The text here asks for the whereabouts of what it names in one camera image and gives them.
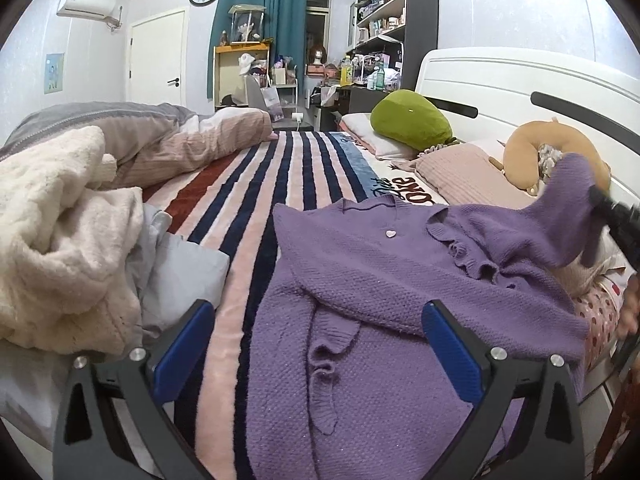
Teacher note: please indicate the teal curtain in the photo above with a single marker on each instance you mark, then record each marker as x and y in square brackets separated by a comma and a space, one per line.
[285, 15]

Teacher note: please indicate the window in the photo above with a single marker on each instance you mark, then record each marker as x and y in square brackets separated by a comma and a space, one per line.
[318, 15]

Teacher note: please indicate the green plush pillow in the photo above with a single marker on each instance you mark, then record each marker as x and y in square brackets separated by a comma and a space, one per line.
[407, 117]

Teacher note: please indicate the person's right forearm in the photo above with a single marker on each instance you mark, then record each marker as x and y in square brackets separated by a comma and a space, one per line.
[632, 310]

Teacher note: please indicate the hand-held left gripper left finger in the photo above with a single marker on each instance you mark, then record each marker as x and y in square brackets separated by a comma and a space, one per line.
[182, 345]

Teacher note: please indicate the white pillow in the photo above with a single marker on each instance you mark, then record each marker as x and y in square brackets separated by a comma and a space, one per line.
[357, 125]

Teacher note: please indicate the white door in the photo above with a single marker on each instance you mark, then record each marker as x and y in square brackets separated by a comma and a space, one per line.
[157, 55]

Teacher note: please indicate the yellow shelf cabinet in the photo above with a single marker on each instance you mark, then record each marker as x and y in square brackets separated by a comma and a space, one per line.
[227, 77]

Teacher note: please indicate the purple knit sweater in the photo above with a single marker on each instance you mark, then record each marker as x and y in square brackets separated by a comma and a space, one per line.
[375, 360]

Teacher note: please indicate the light blue cloth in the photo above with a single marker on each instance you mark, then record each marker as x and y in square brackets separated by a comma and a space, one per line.
[185, 270]

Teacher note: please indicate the mannequin head with wig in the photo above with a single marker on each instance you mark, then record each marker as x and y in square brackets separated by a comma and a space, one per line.
[318, 57]

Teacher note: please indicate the yellow drink bottle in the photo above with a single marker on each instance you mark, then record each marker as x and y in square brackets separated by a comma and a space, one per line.
[346, 72]

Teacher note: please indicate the polka-dot cloth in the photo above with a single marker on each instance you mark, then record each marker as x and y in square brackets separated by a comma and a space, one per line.
[600, 315]

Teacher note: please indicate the green bottle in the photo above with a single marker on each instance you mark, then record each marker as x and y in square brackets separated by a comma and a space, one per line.
[380, 79]

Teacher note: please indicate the pink ribbed pillow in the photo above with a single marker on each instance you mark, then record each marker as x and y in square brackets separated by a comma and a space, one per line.
[465, 175]

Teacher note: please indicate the pink and grey quilt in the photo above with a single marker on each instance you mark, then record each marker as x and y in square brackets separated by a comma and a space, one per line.
[200, 135]

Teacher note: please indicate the white air conditioner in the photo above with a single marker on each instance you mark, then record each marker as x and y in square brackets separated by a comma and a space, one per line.
[85, 2]

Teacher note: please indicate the striped fleece blanket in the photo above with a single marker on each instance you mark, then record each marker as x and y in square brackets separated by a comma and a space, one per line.
[280, 170]

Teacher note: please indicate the cream fluffy blanket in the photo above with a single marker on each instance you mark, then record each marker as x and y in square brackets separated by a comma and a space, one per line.
[60, 240]

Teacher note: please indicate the small wall poster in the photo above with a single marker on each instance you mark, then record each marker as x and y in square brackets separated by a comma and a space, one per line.
[54, 72]

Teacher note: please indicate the dark desk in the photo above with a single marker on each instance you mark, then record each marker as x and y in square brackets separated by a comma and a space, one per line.
[357, 97]

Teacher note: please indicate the glass display case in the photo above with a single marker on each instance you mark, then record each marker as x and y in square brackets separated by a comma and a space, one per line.
[247, 22]

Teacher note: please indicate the white bed headboard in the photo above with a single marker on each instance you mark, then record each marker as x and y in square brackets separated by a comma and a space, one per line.
[500, 80]

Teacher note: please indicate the dark bookshelf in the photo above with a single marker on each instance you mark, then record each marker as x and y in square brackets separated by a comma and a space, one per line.
[420, 20]

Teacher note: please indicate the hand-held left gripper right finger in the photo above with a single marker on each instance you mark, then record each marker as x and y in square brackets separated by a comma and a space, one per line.
[452, 350]

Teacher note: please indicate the tan plush neck pillow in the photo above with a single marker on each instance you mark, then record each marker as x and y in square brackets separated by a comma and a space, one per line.
[525, 145]

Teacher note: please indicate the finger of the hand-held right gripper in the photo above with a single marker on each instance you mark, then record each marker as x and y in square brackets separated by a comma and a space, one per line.
[622, 220]

